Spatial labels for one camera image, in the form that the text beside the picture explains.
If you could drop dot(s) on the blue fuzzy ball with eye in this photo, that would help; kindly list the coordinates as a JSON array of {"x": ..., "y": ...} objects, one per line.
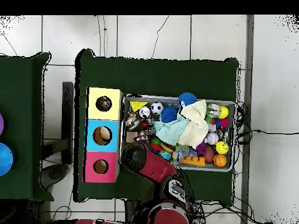
[{"x": 188, "y": 98}]

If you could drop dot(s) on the metal mesh bin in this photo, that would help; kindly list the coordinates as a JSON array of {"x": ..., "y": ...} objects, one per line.
[{"x": 210, "y": 168}]

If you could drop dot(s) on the dark green table cloth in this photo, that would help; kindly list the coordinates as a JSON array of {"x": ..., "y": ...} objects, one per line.
[
  {"x": 151, "y": 74},
  {"x": 18, "y": 116}
]

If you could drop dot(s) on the large blue ball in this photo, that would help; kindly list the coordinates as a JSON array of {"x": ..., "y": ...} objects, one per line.
[{"x": 4, "y": 158}]

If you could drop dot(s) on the black and white soccer ball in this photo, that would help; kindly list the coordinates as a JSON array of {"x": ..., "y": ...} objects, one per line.
[{"x": 157, "y": 108}]

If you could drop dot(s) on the yellow smiley ball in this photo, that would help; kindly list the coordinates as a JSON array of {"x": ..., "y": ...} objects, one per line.
[{"x": 222, "y": 147}]

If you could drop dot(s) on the orange toy basketball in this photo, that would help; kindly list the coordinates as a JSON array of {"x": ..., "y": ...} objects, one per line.
[{"x": 220, "y": 160}]

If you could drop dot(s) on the crushed red soda can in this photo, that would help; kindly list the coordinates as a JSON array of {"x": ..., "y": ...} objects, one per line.
[{"x": 144, "y": 112}]

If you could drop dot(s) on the wooden box with three holes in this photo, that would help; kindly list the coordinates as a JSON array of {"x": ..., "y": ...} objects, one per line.
[{"x": 91, "y": 163}]

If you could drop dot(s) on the mint knitted cloth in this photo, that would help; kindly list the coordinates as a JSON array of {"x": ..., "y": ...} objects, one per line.
[{"x": 171, "y": 131}]

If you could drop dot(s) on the plain yellow ball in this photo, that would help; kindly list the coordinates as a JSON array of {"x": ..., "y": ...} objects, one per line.
[{"x": 223, "y": 112}]

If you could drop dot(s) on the black upright panel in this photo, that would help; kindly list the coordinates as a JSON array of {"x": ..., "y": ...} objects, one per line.
[{"x": 67, "y": 116}]

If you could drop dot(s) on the blue spiky ball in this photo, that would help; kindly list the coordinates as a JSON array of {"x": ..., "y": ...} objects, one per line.
[{"x": 168, "y": 114}]

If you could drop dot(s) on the dark grey stand base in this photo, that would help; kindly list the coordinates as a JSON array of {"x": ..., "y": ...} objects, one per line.
[{"x": 55, "y": 173}]

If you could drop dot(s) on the large purple ball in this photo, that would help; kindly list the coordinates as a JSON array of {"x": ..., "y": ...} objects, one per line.
[{"x": 1, "y": 123}]

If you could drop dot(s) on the yellow wedge block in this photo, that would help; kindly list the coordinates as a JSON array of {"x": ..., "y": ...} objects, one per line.
[{"x": 137, "y": 105}]

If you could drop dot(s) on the cream knitted cloth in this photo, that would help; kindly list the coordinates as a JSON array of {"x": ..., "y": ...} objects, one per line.
[{"x": 196, "y": 126}]

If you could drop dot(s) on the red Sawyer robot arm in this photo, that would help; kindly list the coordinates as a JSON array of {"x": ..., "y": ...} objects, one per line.
[{"x": 156, "y": 165}]

